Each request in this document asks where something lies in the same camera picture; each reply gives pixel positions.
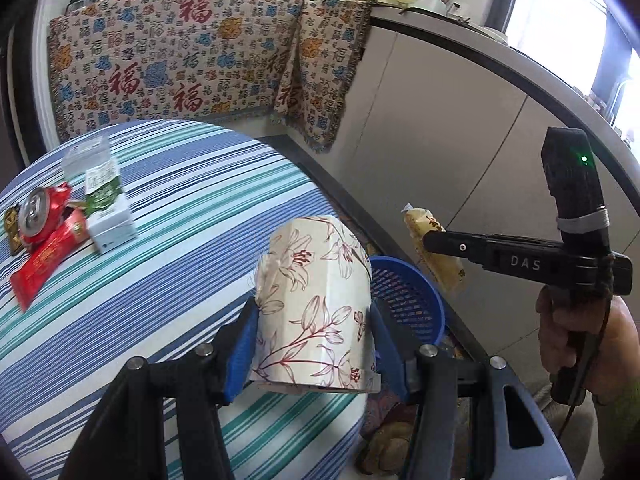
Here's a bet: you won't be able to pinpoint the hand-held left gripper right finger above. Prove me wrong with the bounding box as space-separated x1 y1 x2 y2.
369 297 571 480

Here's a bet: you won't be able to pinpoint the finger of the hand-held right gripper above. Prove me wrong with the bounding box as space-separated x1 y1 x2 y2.
422 229 488 267

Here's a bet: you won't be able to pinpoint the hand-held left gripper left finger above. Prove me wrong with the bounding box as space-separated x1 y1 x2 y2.
59 296 261 480

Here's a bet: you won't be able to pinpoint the yellow snack packet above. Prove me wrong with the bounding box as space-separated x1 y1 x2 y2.
402 203 468 295

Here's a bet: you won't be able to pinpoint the blue plastic waste basket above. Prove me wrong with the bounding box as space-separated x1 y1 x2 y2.
369 255 447 361

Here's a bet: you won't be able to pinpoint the floral paper cup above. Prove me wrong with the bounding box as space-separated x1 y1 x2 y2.
248 215 382 396

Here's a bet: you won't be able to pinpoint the green and white milk carton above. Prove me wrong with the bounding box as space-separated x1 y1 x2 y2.
82 157 138 254

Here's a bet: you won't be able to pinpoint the long red snack packet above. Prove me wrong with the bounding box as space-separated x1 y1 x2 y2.
10 209 90 312

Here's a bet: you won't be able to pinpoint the crushed red can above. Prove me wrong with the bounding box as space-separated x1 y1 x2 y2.
17 185 71 250

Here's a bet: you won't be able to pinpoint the gold foil wrapper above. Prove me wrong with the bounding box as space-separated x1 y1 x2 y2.
4 207 22 256

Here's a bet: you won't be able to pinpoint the person's right forearm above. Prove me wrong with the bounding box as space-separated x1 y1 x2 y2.
592 380 640 480

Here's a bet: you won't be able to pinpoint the person's right hand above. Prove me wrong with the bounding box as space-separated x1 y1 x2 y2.
535 289 640 398

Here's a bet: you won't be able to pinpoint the fur-trimmed slipper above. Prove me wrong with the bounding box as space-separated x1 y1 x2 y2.
356 420 417 477

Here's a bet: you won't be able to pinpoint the white kitchen counter cabinets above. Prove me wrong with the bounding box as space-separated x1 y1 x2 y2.
345 2 640 391

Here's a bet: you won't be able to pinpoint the round table with striped tablecloth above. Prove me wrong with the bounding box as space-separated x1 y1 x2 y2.
0 119 373 480

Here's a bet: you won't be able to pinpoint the small patterned cloth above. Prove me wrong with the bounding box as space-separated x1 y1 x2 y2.
270 0 373 153

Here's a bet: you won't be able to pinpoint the window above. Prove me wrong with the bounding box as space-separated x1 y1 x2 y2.
505 0 640 126

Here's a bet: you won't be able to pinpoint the large patterned cloth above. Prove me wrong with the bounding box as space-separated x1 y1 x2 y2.
46 0 304 145

